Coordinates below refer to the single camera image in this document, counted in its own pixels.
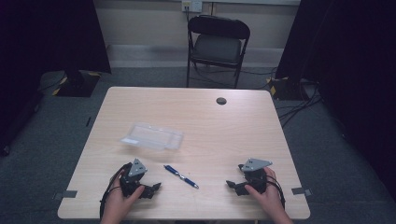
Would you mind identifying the person's right hand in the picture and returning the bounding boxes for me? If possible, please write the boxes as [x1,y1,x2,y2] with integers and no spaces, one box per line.
[244,166,286,220]

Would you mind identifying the right hand-held gripper cable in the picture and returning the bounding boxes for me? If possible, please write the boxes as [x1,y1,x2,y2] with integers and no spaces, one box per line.
[264,175,287,210]

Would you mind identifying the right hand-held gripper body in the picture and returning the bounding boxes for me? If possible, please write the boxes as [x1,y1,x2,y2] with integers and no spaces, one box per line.
[238,158,274,194]

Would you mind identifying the black folding chair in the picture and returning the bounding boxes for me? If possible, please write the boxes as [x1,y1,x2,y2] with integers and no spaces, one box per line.
[186,14,251,90]

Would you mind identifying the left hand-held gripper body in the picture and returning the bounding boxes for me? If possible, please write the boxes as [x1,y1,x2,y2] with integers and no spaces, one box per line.
[119,158,149,199]

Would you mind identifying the grey tape strip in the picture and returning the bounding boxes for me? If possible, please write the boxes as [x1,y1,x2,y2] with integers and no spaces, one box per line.
[52,189,78,201]
[290,187,313,197]

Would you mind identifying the black curtain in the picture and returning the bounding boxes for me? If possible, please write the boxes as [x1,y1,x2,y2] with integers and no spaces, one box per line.
[0,0,112,157]
[275,0,396,202]

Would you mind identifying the black stand base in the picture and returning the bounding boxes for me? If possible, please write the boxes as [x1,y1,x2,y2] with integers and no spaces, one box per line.
[51,70,103,98]
[266,76,310,102]

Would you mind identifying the white wall socket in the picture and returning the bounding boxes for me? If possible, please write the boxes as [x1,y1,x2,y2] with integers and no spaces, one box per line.
[181,0,204,14]

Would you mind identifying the person's left hand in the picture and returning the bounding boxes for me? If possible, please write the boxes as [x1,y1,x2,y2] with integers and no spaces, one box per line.
[102,184,146,220]

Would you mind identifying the black floor cables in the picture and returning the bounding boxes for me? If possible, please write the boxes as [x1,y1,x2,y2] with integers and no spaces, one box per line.
[276,79,325,129]

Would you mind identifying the blue pen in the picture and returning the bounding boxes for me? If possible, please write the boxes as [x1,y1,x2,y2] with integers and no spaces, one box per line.
[163,164,200,189]

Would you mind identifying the clear plastic pencil case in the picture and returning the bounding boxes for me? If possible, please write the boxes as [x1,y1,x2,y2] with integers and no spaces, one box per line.
[120,122,185,151]

